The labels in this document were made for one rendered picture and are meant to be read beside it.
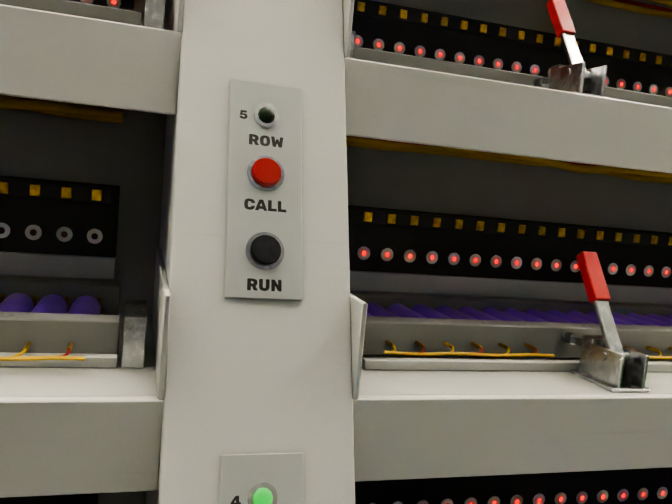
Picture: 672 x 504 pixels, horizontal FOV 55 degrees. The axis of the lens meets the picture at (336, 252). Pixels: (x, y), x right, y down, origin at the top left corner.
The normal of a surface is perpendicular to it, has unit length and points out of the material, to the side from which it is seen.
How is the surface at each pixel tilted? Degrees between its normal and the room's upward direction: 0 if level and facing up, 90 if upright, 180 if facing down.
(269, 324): 90
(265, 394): 90
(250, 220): 90
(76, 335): 112
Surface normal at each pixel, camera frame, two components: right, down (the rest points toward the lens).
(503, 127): 0.28, 0.12
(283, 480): 0.29, -0.25
